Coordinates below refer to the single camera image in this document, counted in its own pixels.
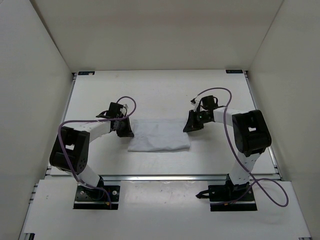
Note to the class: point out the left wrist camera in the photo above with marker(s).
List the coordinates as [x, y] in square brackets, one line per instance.
[124, 109]

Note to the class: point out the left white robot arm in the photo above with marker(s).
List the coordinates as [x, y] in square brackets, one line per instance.
[70, 151]

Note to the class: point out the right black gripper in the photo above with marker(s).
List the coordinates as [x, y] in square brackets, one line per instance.
[191, 125]

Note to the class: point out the white skirt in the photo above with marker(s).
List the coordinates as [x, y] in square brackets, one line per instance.
[159, 135]

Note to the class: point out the aluminium front rail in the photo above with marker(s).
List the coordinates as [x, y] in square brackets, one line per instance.
[165, 178]

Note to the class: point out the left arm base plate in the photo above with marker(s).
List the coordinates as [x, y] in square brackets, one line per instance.
[93, 199]

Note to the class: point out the blue corner label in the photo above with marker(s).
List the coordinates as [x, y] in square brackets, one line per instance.
[234, 71]
[86, 73]

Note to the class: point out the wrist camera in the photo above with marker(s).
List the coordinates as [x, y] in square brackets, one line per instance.
[196, 104]
[124, 109]

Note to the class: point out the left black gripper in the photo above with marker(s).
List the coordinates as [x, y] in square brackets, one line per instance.
[127, 133]

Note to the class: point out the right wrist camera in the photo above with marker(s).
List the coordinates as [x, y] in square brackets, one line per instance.
[196, 104]

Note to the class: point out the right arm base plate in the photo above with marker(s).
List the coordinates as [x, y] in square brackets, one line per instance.
[222, 200]

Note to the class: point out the left blue corner label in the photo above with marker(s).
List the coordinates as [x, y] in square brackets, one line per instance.
[86, 73]

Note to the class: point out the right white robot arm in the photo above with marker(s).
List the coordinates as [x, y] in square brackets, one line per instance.
[250, 133]

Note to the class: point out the right blue corner label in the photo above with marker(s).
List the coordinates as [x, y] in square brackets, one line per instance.
[234, 71]

